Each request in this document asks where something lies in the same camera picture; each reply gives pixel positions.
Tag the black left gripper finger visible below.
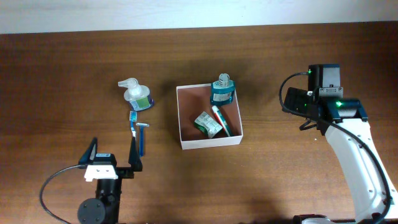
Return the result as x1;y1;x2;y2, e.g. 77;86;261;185
78;138;98;165
128;137;142;172

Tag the blue disposable razor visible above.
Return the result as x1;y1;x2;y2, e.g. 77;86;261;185
136;123;149;157

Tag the blue white toothbrush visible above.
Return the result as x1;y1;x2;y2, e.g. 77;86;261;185
129;110;137;138

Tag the clear pump soap bottle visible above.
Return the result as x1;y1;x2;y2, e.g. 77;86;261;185
118;78;154;111

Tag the white green soap packet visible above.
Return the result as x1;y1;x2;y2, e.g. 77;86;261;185
194;111;223;139

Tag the blue Listerine mouthwash bottle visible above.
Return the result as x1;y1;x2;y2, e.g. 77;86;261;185
210;73;236;106

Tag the teal Colgate toothpaste tube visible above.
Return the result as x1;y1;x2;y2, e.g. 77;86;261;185
211;105;233;137

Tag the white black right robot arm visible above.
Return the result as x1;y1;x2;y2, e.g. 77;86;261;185
279;87;397;223

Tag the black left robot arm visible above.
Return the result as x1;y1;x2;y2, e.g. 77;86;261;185
77;137;143;224

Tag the pink open box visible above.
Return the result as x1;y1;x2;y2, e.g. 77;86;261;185
176;83;243;150

